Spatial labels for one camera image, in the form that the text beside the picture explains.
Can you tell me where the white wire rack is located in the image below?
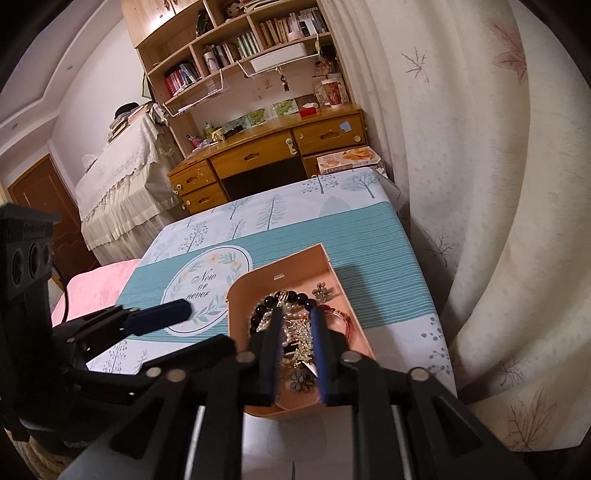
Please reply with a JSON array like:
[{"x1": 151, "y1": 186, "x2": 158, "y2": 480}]
[
  {"x1": 237, "y1": 43, "x2": 325, "y2": 80},
  {"x1": 161, "y1": 69, "x2": 230, "y2": 117}
]

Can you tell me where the red string bracelet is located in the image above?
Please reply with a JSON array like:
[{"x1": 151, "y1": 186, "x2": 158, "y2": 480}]
[{"x1": 318, "y1": 304, "x2": 366, "y2": 343}]

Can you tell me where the wooden desk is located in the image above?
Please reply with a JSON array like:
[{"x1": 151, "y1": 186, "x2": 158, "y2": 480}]
[{"x1": 166, "y1": 104, "x2": 370, "y2": 216}]

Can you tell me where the grey flower brooch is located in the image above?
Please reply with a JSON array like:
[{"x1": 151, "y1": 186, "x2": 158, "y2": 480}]
[{"x1": 290, "y1": 371, "x2": 317, "y2": 394}]

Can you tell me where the white storage box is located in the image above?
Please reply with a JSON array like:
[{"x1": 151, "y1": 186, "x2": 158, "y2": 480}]
[{"x1": 249, "y1": 42, "x2": 308, "y2": 73}]

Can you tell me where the wooden bookshelf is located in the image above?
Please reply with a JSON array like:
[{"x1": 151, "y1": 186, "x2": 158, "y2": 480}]
[{"x1": 121, "y1": 0, "x2": 352, "y2": 154}]

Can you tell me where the row of beige books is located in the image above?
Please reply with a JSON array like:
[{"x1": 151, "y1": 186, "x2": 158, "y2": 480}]
[{"x1": 259, "y1": 7, "x2": 331, "y2": 47}]

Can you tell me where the cream leaf print curtain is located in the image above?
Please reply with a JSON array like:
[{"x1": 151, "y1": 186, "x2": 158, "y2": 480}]
[{"x1": 318, "y1": 0, "x2": 591, "y2": 454}]

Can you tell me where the row of green books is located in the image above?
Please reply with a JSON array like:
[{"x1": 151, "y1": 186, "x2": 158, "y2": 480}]
[{"x1": 235, "y1": 32, "x2": 260, "y2": 59}]

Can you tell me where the brown wooden door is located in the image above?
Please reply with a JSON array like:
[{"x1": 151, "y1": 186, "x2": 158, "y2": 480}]
[{"x1": 7, "y1": 154, "x2": 100, "y2": 278}]

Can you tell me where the stack of books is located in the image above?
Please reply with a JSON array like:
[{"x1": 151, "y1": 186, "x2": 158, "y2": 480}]
[{"x1": 108, "y1": 102, "x2": 149, "y2": 142}]

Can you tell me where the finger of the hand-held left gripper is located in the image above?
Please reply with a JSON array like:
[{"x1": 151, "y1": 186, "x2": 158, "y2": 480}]
[
  {"x1": 69, "y1": 335, "x2": 236, "y2": 398},
  {"x1": 51, "y1": 299, "x2": 194, "y2": 357}
]

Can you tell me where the white pearl bracelet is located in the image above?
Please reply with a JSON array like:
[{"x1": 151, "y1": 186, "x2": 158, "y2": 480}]
[{"x1": 256, "y1": 299, "x2": 319, "y2": 334}]

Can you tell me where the pink blanket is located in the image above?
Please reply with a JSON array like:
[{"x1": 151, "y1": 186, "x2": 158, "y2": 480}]
[{"x1": 48, "y1": 258, "x2": 142, "y2": 326}]

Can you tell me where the gold bib necklace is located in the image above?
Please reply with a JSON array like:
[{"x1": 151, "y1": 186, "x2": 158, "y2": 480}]
[{"x1": 277, "y1": 314, "x2": 320, "y2": 371}]

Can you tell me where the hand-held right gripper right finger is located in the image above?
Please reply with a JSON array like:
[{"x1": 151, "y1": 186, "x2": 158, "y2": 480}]
[{"x1": 310, "y1": 306, "x2": 536, "y2": 480}]

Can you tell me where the floral paper cup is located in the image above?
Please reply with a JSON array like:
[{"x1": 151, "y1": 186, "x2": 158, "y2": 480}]
[{"x1": 318, "y1": 78, "x2": 345, "y2": 108}]

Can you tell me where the black bead bracelet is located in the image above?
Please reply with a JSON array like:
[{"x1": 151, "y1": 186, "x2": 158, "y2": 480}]
[{"x1": 249, "y1": 288, "x2": 319, "y2": 339}]

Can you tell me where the row of red books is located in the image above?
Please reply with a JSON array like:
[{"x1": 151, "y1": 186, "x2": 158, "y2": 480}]
[{"x1": 165, "y1": 64, "x2": 200, "y2": 96}]

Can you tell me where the cloth-covered piano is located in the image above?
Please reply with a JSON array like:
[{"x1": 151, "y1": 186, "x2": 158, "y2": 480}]
[{"x1": 74, "y1": 108, "x2": 180, "y2": 265}]

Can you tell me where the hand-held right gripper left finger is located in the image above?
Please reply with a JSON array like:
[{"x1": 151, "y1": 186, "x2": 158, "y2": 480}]
[{"x1": 58, "y1": 307, "x2": 284, "y2": 480}]

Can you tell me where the orange snack box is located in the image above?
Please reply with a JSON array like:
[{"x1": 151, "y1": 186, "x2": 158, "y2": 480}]
[{"x1": 316, "y1": 145, "x2": 382, "y2": 176}]

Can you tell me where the pink jewelry box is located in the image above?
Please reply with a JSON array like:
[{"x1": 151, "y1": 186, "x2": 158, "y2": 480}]
[{"x1": 226, "y1": 244, "x2": 378, "y2": 422}]

